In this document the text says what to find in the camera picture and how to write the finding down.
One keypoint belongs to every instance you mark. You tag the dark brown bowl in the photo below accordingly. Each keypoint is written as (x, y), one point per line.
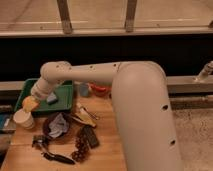
(45, 127)

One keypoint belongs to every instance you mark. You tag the crumpled white cloth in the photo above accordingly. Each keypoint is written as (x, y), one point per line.
(58, 126)

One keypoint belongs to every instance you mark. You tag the wooden spatula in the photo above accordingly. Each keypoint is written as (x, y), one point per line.
(84, 119)

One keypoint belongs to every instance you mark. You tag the blue small cup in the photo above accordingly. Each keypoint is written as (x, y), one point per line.
(83, 90)

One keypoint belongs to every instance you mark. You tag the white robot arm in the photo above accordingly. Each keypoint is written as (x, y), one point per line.
(140, 101)

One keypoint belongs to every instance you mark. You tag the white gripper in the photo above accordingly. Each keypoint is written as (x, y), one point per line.
(40, 90)

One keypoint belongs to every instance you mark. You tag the blue sponge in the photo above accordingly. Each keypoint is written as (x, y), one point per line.
(52, 98)

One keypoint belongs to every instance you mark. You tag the green plastic tray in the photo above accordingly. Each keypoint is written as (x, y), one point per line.
(64, 94)

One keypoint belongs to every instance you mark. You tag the wooden table frame post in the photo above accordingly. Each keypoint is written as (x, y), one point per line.
(130, 15)
(64, 16)

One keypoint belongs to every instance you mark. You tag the red bowl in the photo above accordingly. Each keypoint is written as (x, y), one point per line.
(99, 91)

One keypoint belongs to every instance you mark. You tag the wooden table frame right post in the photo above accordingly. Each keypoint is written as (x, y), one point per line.
(130, 15)

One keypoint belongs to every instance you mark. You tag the bunch of dark grapes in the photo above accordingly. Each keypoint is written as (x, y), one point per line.
(82, 148)

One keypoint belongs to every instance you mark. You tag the dark metal clip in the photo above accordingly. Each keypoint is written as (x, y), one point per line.
(40, 141)

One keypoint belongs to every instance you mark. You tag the black handled peeler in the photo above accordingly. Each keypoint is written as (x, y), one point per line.
(54, 157)

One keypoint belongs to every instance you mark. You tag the white paper cup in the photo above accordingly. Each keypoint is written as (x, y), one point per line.
(24, 119)

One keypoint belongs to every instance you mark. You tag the wooden table frame left post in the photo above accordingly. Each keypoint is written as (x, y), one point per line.
(64, 16)

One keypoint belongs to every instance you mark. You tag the black rectangular bar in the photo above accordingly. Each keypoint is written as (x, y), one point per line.
(91, 136)

